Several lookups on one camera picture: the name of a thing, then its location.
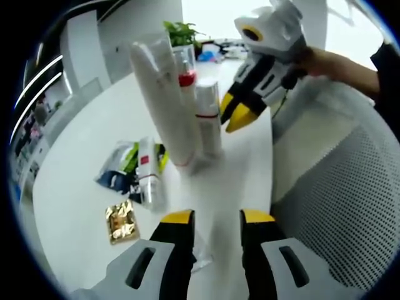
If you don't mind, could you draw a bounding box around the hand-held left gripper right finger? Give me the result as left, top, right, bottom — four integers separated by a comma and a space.
239, 208, 348, 300

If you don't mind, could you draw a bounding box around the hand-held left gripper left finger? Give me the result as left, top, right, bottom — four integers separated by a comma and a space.
71, 209, 197, 300

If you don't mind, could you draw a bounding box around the large red-collared skincare bottle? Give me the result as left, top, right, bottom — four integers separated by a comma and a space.
171, 44, 201, 151

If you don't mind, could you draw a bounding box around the gold foil skincare sachet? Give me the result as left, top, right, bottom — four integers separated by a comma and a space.
104, 199, 142, 247

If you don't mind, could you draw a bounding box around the white skincare tube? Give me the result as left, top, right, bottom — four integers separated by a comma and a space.
129, 37, 200, 167

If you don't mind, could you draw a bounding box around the silver blue skincare sachet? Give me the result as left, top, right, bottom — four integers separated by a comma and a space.
94, 140, 141, 197

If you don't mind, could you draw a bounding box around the green black skincare sachet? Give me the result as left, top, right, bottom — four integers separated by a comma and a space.
123, 141, 171, 176

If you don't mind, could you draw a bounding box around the person's right hand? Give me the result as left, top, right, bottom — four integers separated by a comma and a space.
290, 46, 333, 79

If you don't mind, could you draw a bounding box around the blue plastic toy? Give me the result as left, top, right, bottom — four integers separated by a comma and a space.
197, 50, 220, 64

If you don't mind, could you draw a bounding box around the green potted plant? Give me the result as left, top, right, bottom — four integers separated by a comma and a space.
162, 20, 206, 59

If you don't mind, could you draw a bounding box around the ceiling light strip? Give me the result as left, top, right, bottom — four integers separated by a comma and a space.
14, 54, 63, 109
9, 73, 63, 144

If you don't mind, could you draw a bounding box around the black cable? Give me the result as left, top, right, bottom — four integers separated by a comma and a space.
271, 88, 289, 120

